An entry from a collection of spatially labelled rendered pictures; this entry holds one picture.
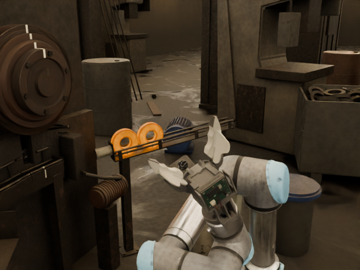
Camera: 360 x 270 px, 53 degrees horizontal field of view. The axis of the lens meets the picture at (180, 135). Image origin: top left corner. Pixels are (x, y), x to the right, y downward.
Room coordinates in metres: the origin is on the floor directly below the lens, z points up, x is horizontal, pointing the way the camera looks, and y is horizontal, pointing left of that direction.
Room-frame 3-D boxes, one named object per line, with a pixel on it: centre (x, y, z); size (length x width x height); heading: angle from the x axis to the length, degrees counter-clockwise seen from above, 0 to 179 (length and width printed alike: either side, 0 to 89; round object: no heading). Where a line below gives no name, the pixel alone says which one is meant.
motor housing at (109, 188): (1.81, 0.39, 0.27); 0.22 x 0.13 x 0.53; 153
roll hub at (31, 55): (1.54, 0.57, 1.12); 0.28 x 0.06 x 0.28; 153
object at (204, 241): (1.89, -0.14, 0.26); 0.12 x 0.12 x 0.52
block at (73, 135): (1.80, 0.57, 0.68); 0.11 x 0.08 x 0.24; 63
